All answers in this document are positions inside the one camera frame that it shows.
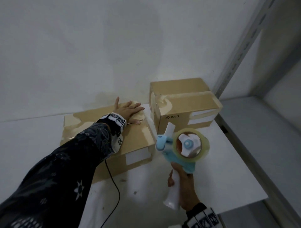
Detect person's left hand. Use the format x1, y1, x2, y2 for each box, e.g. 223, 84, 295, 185
113, 96, 145, 125

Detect blue white tape dispenser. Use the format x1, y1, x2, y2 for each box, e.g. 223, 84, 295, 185
155, 122, 196, 210

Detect brown cardboard box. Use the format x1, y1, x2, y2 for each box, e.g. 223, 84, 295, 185
150, 78, 223, 135
60, 100, 156, 185

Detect person's right hand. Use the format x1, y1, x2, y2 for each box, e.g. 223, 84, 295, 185
167, 162, 200, 212

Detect person's left forearm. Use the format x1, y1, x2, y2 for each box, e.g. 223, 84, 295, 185
0, 122, 113, 228

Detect clear tape roll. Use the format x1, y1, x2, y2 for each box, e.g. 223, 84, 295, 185
172, 128, 210, 164

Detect grey metal shelf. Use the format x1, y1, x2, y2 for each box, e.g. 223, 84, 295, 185
213, 0, 301, 228

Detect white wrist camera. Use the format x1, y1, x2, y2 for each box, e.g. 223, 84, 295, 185
112, 136, 124, 153

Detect black camera cable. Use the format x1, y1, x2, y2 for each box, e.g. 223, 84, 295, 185
100, 159, 121, 228

